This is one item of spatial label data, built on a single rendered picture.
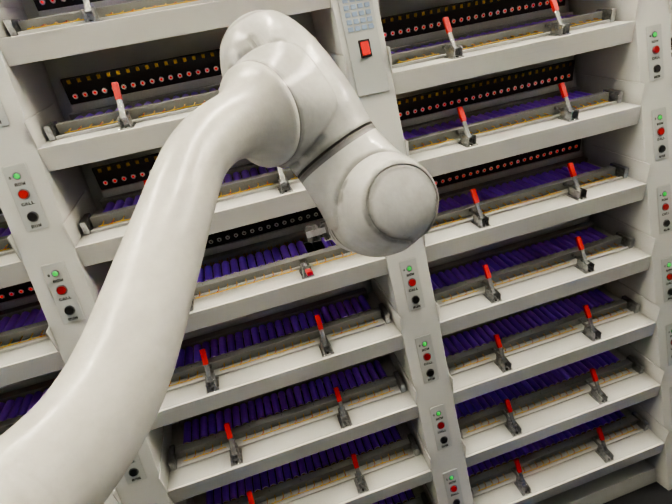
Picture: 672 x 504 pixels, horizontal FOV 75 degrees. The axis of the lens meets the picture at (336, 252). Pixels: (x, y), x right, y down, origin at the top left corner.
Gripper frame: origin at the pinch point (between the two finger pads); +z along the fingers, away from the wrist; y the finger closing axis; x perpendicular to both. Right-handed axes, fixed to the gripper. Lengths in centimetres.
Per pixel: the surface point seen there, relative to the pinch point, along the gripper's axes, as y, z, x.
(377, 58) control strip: -19.3, 6.7, -32.1
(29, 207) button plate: 53, 10, -19
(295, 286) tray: 8.7, 15.9, 9.1
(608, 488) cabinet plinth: -66, 38, 94
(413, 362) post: -13.9, 21.1, 34.7
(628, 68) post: -82, 13, -20
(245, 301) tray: 19.8, 16.0, 9.3
